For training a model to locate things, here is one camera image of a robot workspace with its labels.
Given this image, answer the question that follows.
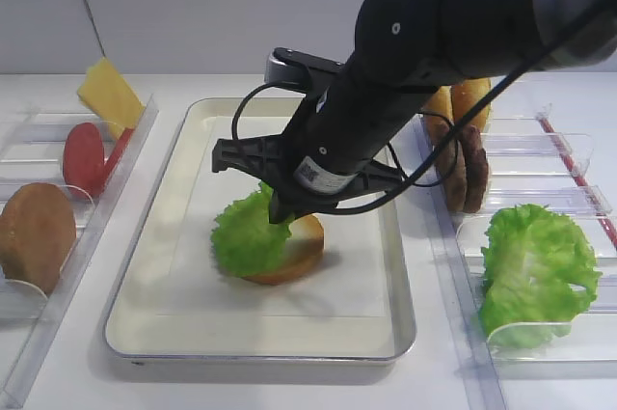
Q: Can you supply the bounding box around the clear acrylic right rack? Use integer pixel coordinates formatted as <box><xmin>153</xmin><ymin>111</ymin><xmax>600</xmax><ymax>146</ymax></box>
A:
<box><xmin>424</xmin><ymin>108</ymin><xmax>616</xmax><ymax>409</ymax></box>

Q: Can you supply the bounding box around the white metal tray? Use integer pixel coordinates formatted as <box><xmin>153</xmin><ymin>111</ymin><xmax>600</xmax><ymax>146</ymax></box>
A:
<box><xmin>104</xmin><ymin>98</ymin><xmax>416</xmax><ymax>362</ymax></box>

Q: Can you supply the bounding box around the bread bun slice right rack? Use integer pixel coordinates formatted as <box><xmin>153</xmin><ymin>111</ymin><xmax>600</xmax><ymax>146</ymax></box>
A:
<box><xmin>450</xmin><ymin>78</ymin><xmax>492</xmax><ymax>132</ymax></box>

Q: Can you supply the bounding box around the bread bun on tray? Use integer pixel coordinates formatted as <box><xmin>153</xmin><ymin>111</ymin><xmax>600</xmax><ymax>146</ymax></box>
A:
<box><xmin>238</xmin><ymin>214</ymin><xmax>325</xmax><ymax>286</ymax></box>

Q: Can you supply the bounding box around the brown meat patty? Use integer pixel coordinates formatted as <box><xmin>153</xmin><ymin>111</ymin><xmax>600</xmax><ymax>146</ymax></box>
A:
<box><xmin>435</xmin><ymin>140</ymin><xmax>468</xmax><ymax>212</ymax></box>
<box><xmin>458</xmin><ymin>124</ymin><xmax>489</xmax><ymax>213</ymax></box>

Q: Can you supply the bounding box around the yellow cheese slice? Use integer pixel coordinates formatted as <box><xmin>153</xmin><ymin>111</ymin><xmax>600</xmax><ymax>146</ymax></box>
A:
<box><xmin>77</xmin><ymin>57</ymin><xmax>145</xmax><ymax>140</ymax></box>

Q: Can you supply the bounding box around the clear acrylic left rack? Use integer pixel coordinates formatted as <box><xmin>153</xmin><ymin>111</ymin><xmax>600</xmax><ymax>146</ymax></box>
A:
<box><xmin>1</xmin><ymin>100</ymin><xmax>158</xmax><ymax>409</ymax></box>

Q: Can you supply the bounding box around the clear acrylic rack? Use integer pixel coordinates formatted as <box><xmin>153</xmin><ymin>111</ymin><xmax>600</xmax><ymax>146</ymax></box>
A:
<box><xmin>1</xmin><ymin>100</ymin><xmax>158</xmax><ymax>409</ymax></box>
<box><xmin>424</xmin><ymin>108</ymin><xmax>616</xmax><ymax>409</ymax></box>

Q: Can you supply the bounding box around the green lettuce leaf in rack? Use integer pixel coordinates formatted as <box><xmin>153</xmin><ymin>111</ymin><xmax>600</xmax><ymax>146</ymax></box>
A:
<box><xmin>478</xmin><ymin>204</ymin><xmax>602</xmax><ymax>348</ymax></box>

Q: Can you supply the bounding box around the black cable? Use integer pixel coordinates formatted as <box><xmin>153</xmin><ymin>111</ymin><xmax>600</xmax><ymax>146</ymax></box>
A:
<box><xmin>231</xmin><ymin>9</ymin><xmax>617</xmax><ymax>216</ymax></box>

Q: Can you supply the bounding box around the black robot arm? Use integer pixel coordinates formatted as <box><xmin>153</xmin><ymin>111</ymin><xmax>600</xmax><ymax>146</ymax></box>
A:
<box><xmin>211</xmin><ymin>0</ymin><xmax>616</xmax><ymax>223</ymax></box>

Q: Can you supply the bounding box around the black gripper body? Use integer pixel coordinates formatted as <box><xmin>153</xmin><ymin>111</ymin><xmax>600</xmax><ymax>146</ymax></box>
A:
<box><xmin>269</xmin><ymin>64</ymin><xmax>424</xmax><ymax>223</ymax></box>

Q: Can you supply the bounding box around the brown meat patty front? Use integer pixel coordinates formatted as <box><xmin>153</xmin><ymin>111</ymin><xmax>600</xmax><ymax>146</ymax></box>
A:
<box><xmin>458</xmin><ymin>124</ymin><xmax>489</xmax><ymax>213</ymax></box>

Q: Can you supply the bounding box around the brown bun left rack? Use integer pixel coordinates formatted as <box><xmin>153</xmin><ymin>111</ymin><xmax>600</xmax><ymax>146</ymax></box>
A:
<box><xmin>1</xmin><ymin>182</ymin><xmax>76</xmax><ymax>295</ymax></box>

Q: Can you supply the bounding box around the brown meat patty rear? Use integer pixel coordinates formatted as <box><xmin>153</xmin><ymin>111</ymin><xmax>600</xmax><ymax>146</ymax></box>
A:
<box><xmin>435</xmin><ymin>140</ymin><xmax>468</xmax><ymax>212</ymax></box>

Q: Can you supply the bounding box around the green lettuce leaf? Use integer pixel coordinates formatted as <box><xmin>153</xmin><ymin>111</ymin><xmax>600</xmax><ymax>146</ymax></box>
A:
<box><xmin>210</xmin><ymin>181</ymin><xmax>294</xmax><ymax>278</ymax></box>
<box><xmin>478</xmin><ymin>204</ymin><xmax>602</xmax><ymax>348</ymax></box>

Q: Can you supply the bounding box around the red tomato slice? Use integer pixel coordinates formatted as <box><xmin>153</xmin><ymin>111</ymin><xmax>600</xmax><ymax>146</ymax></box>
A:
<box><xmin>63</xmin><ymin>123</ymin><xmax>104</xmax><ymax>198</ymax></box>

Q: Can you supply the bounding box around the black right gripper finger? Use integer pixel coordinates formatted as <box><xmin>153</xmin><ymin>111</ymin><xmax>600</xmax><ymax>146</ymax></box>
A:
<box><xmin>334</xmin><ymin>160</ymin><xmax>406</xmax><ymax>205</ymax></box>

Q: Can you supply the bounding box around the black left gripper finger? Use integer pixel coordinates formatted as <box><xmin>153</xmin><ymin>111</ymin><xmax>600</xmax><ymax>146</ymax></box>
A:
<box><xmin>211</xmin><ymin>135</ymin><xmax>283</xmax><ymax>178</ymax></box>

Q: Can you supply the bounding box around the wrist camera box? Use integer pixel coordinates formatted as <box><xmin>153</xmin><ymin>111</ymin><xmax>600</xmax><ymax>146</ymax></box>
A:
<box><xmin>264</xmin><ymin>47</ymin><xmax>343</xmax><ymax>95</ymax></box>

